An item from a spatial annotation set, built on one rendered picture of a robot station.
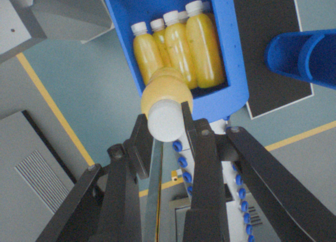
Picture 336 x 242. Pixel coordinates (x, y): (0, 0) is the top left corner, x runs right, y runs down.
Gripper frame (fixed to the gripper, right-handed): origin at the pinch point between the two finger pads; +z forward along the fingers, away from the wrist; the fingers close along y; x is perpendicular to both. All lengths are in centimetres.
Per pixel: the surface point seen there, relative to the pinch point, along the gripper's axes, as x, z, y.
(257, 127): -85, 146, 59
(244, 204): -65, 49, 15
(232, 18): 7.9, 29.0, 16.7
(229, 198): -49, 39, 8
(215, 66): -1.4, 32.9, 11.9
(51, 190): -75, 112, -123
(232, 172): -51, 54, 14
